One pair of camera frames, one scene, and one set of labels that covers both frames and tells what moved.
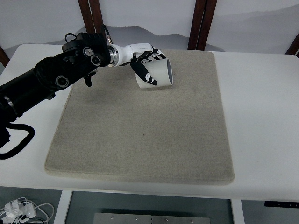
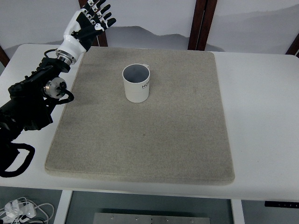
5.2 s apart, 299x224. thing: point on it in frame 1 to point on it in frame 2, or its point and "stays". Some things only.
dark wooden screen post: (294, 49) stays
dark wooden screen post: (203, 13) stays
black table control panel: (281, 204) stays
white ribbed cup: (160, 71) to (136, 77)
